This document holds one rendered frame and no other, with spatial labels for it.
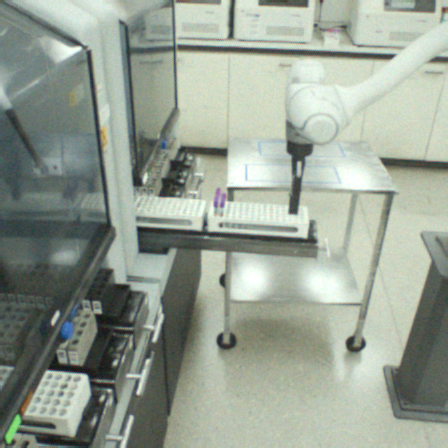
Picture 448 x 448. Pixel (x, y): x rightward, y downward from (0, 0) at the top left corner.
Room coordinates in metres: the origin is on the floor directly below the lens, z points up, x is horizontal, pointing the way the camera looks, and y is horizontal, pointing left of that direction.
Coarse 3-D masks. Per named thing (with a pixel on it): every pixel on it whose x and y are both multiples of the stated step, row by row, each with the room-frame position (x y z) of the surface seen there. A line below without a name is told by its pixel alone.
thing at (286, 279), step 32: (256, 160) 1.73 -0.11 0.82; (288, 160) 1.74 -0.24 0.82; (320, 160) 1.75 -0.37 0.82; (352, 160) 1.75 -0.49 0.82; (320, 192) 1.51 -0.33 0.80; (352, 192) 1.51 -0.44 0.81; (384, 192) 1.51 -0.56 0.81; (352, 224) 1.93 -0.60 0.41; (384, 224) 1.51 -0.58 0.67; (256, 256) 1.84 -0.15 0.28; (320, 256) 1.85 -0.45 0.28; (256, 288) 1.61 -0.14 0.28; (288, 288) 1.61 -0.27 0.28; (320, 288) 1.62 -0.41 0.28; (352, 288) 1.62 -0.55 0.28; (224, 320) 1.51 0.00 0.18
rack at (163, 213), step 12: (144, 204) 1.30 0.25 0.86; (156, 204) 1.29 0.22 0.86; (168, 204) 1.30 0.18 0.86; (180, 204) 1.30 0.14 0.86; (192, 204) 1.30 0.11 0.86; (204, 204) 1.30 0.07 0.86; (144, 216) 1.24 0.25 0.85; (156, 216) 1.23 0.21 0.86; (168, 216) 1.23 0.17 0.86; (180, 216) 1.23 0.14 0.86; (192, 216) 1.23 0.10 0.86; (204, 216) 1.28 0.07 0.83; (180, 228) 1.23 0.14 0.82; (192, 228) 1.23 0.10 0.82
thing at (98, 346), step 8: (104, 328) 0.79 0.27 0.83; (112, 328) 0.79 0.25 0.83; (96, 336) 0.77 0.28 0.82; (104, 336) 0.77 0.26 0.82; (96, 344) 0.75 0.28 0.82; (104, 344) 0.75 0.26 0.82; (88, 352) 0.73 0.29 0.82; (96, 352) 0.73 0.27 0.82; (104, 352) 0.72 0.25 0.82; (56, 360) 0.70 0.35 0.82; (88, 360) 0.70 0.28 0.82; (96, 360) 0.70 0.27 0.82; (48, 368) 0.68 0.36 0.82; (56, 368) 0.68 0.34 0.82; (64, 368) 0.68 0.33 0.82; (72, 368) 0.68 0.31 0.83; (80, 368) 0.67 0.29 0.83; (88, 368) 0.67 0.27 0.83; (96, 368) 0.67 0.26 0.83
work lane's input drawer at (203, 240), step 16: (144, 240) 1.22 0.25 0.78; (160, 240) 1.22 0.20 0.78; (176, 240) 1.21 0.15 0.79; (192, 240) 1.21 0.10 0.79; (208, 240) 1.20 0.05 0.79; (224, 240) 1.20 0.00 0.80; (240, 240) 1.20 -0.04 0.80; (256, 240) 1.19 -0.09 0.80; (272, 240) 1.20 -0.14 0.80; (288, 240) 1.19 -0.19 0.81; (304, 240) 1.19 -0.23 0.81; (288, 256) 1.18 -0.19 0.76; (304, 256) 1.18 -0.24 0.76
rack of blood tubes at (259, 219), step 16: (240, 208) 1.29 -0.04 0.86; (256, 208) 1.28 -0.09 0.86; (272, 208) 1.28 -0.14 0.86; (304, 208) 1.29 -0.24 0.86; (208, 224) 1.22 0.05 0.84; (224, 224) 1.24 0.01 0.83; (240, 224) 1.26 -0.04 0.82; (256, 224) 1.21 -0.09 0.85; (272, 224) 1.21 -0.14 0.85; (288, 224) 1.20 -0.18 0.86; (304, 224) 1.20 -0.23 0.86
